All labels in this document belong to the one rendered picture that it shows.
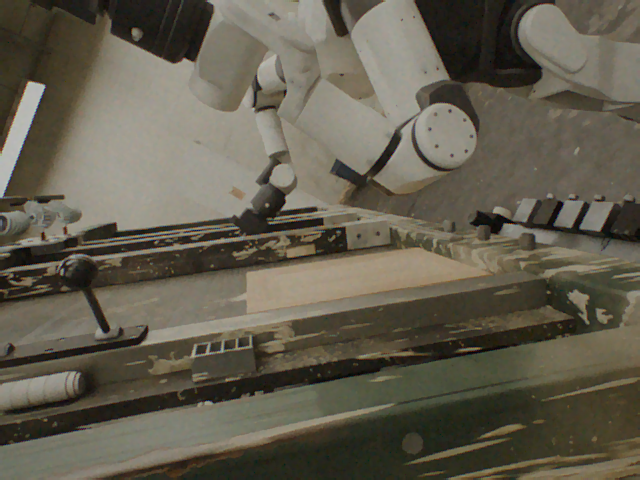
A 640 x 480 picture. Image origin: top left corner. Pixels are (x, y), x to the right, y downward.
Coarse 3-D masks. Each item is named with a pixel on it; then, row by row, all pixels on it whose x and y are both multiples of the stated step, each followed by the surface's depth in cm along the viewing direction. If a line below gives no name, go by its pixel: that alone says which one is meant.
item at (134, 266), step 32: (352, 224) 116; (384, 224) 118; (0, 256) 106; (128, 256) 108; (160, 256) 109; (192, 256) 110; (224, 256) 112; (256, 256) 113; (0, 288) 104; (32, 288) 105; (64, 288) 106
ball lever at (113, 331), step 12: (60, 264) 44; (72, 264) 44; (84, 264) 44; (96, 264) 46; (60, 276) 44; (72, 276) 44; (84, 276) 44; (96, 276) 45; (72, 288) 44; (84, 288) 46; (96, 300) 48; (96, 312) 48; (108, 324) 50; (96, 336) 50; (108, 336) 51
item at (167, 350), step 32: (416, 288) 60; (448, 288) 58; (480, 288) 56; (512, 288) 57; (544, 288) 58; (224, 320) 55; (256, 320) 54; (288, 320) 52; (320, 320) 53; (352, 320) 54; (384, 320) 55; (416, 320) 55; (448, 320) 56; (96, 352) 49; (128, 352) 50; (160, 352) 50; (256, 352) 52; (0, 384) 48; (96, 384) 50
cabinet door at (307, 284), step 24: (312, 264) 95; (336, 264) 92; (360, 264) 90; (384, 264) 88; (408, 264) 85; (432, 264) 82; (456, 264) 79; (264, 288) 78; (288, 288) 77; (312, 288) 75; (336, 288) 73; (360, 288) 71; (384, 288) 69; (408, 288) 68
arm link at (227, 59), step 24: (168, 0) 42; (192, 0) 42; (168, 24) 42; (192, 24) 43; (216, 24) 44; (168, 48) 44; (192, 48) 45; (216, 48) 45; (240, 48) 46; (264, 48) 47; (192, 72) 50; (216, 72) 47; (240, 72) 48; (216, 96) 49; (240, 96) 51
